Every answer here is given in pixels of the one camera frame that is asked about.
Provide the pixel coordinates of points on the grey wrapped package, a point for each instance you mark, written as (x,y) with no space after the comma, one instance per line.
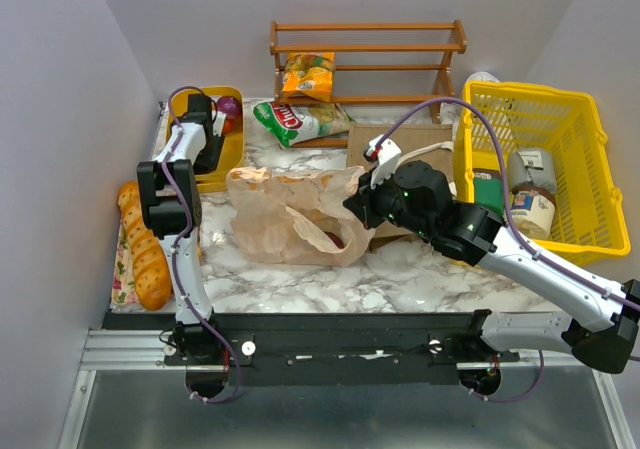
(532,166)

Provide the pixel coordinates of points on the orange tomato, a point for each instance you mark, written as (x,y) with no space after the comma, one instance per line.
(229,125)

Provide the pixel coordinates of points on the yellow plastic bin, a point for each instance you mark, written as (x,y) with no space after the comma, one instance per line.
(232,149)

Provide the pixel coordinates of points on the green box in basket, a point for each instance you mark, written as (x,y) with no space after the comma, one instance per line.
(488,189)

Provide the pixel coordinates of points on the yellow mesh basket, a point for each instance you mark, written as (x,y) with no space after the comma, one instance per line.
(589,224)

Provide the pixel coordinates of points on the green white Chulz chips bag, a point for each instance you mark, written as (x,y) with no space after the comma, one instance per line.
(293,124)

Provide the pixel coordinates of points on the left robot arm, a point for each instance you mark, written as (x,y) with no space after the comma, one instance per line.
(171,209)

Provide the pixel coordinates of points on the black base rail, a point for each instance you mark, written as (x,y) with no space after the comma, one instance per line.
(254,350)

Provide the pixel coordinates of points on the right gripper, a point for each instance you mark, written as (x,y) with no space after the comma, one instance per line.
(364,204)

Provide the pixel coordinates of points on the burlap tote bag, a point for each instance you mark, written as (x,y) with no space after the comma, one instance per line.
(431,143)

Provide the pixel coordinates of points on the orange plastic grocery bag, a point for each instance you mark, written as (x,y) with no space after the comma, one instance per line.
(281,218)

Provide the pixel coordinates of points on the yellow chips bag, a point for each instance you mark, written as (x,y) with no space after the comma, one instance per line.
(309,74)

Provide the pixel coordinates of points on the purple onion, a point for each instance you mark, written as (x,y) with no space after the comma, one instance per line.
(230,106)

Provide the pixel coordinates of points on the wooden shelf rack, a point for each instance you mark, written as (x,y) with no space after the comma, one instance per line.
(376,64)

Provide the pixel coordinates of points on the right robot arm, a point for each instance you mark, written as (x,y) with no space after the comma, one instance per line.
(596,320)

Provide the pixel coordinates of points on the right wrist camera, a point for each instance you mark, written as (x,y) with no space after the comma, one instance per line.
(384,154)

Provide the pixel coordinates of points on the brown labelled jar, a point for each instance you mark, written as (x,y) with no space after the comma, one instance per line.
(533,210)

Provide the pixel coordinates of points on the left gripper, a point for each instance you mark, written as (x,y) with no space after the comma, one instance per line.
(210,149)

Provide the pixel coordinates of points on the long baguette bread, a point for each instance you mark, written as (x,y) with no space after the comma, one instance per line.
(152,279)

